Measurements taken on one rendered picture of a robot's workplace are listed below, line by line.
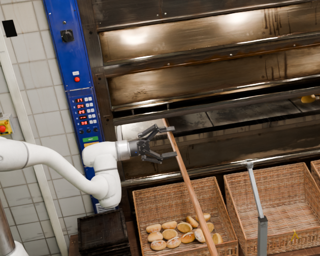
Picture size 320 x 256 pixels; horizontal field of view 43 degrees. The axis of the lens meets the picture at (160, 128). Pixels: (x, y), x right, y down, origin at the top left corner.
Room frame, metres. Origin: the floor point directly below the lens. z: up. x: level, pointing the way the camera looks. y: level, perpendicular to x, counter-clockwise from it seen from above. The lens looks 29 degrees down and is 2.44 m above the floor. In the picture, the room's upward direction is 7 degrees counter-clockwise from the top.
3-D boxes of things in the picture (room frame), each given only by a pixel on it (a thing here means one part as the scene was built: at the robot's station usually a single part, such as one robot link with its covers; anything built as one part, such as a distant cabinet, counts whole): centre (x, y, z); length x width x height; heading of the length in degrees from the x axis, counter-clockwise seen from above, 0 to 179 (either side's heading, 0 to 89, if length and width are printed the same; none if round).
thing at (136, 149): (1.56, 0.10, 1.49); 0.09 x 0.07 x 0.08; 95
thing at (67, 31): (2.04, 0.41, 1.92); 0.06 x 0.04 x 0.11; 94
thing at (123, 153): (1.55, 0.18, 1.49); 0.09 x 0.06 x 0.09; 5
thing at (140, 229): (1.87, -0.07, 0.72); 0.56 x 0.49 x 0.28; 95
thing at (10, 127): (2.02, 0.86, 1.46); 0.10 x 0.07 x 0.10; 94
